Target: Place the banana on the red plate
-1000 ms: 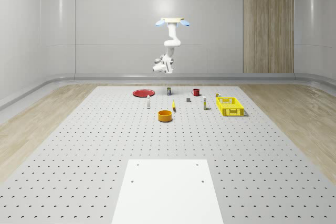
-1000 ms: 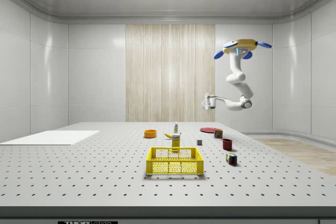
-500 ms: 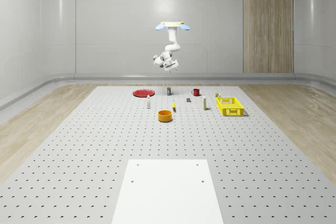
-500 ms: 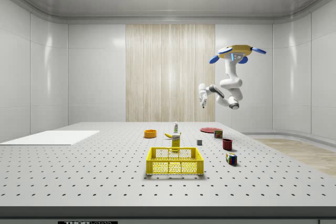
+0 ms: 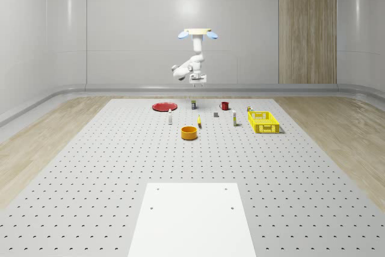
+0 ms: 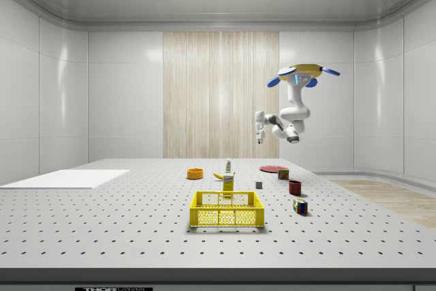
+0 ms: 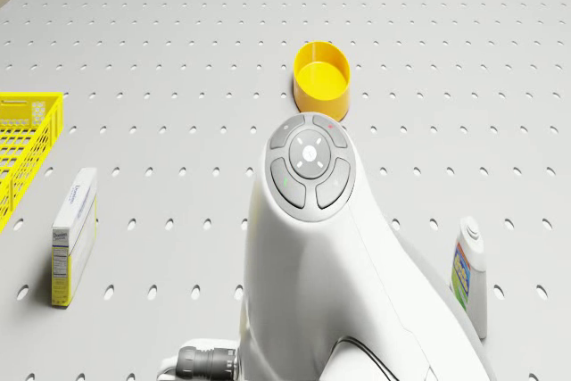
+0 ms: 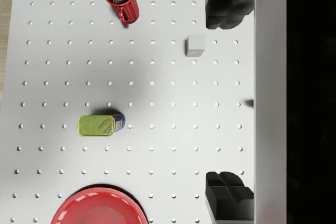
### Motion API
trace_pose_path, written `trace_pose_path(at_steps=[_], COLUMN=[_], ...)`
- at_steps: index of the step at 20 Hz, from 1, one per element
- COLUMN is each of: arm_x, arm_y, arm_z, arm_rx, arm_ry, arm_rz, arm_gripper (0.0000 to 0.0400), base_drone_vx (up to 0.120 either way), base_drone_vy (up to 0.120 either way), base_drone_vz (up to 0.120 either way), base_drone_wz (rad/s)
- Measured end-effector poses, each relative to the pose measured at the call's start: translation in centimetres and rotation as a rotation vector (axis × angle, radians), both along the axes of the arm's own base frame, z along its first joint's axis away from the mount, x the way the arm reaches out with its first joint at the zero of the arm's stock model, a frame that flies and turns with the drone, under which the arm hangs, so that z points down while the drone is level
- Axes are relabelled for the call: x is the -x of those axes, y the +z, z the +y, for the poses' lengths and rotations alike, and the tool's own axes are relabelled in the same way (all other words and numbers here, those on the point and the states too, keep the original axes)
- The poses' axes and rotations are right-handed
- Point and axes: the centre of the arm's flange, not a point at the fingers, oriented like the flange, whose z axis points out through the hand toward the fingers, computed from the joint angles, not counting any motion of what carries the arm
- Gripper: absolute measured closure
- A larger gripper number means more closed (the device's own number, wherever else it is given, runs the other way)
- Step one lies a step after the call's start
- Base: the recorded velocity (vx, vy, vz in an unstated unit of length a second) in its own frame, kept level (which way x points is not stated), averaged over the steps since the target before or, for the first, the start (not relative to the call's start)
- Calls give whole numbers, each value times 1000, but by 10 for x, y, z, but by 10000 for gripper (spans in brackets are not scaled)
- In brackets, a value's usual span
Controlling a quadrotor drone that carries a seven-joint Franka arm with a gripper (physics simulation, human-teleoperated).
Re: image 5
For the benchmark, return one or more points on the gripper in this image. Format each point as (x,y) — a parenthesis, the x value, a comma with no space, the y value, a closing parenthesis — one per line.
(198,79)

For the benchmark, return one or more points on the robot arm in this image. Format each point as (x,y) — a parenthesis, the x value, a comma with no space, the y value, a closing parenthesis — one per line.
(197,46)

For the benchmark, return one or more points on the flat-sided can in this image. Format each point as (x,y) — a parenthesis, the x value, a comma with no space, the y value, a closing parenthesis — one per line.
(194,105)

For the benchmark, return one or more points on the red mug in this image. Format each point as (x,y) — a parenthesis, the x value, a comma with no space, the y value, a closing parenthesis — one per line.
(224,106)

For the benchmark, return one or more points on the banana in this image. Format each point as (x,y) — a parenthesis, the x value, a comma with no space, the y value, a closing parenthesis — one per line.
(199,121)

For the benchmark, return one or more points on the red plate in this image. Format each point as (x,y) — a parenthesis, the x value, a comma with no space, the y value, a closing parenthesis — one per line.
(165,106)

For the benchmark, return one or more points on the small white bottle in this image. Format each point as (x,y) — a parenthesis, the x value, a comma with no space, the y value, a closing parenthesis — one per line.
(170,117)

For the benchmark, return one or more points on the white box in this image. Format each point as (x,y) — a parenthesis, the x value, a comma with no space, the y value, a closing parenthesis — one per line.
(234,118)

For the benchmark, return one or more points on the yellow bowl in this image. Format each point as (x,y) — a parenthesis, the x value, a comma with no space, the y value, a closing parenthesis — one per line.
(189,133)

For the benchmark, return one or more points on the yellow basket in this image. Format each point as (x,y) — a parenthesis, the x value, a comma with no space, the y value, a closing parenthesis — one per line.
(263,122)

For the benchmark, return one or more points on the white board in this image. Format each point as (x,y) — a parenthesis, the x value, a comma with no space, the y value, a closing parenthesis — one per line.
(192,218)

